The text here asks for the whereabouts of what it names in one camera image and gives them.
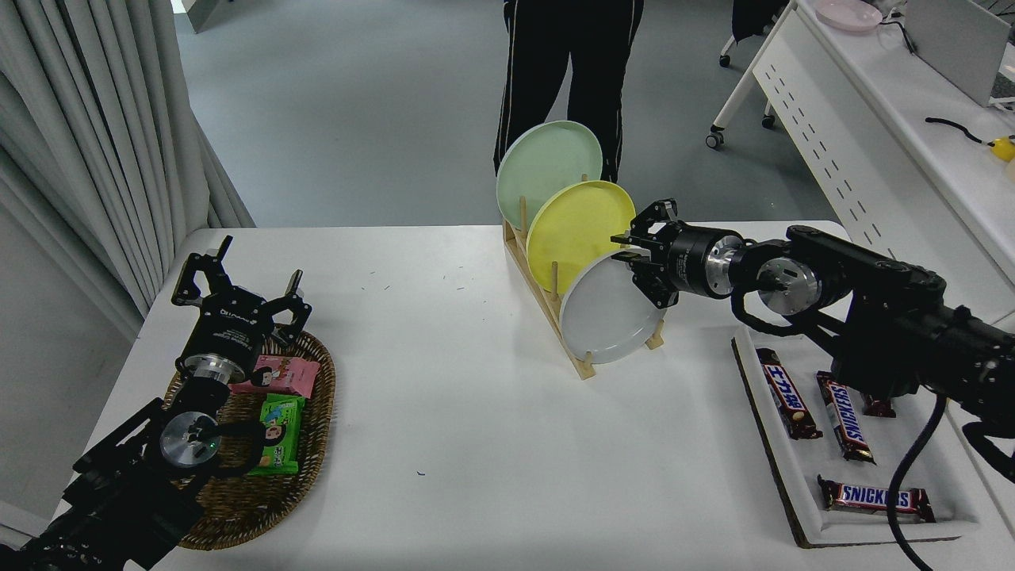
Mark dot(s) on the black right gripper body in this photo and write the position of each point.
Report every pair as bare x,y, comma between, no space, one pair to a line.
690,260

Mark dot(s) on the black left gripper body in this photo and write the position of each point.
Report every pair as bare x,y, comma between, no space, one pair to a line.
228,327

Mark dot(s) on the grey plate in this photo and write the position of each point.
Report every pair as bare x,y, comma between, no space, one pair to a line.
603,317

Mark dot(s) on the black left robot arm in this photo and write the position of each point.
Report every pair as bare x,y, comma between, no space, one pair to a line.
119,492

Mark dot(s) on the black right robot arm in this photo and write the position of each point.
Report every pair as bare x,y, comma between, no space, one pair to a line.
896,317

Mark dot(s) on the yellow plate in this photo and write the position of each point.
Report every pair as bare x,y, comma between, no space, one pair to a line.
575,230

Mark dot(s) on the wooden plate rack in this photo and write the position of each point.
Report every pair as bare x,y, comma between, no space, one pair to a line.
547,305

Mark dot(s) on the pale green plate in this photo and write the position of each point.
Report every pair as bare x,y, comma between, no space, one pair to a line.
543,162

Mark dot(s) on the pink plate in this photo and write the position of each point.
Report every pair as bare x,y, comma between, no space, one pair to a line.
848,13

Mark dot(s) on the pink snack pack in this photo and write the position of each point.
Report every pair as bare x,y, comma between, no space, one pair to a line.
287,374

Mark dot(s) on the brown wicker basket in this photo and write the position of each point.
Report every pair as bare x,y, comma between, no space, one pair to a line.
313,412

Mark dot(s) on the green snack pack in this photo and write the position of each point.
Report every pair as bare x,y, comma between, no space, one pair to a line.
279,432

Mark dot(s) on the snack bar with blue characters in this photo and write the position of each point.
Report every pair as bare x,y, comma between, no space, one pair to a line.
879,407
787,392

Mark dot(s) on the grey curtain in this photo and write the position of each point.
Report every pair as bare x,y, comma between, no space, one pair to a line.
87,135

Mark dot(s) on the person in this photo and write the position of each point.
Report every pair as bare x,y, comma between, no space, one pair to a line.
547,63

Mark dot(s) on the Snickers bar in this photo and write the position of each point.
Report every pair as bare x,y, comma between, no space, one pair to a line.
847,419
872,498

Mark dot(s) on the white desk with perforated panel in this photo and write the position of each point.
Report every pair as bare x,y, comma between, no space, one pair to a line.
896,159

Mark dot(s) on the white foam tray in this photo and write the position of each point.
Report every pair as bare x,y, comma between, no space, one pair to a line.
793,476

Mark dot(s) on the yellow object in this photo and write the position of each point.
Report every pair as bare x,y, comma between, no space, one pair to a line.
1004,148

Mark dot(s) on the grey laptop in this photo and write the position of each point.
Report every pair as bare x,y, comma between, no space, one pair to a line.
955,44

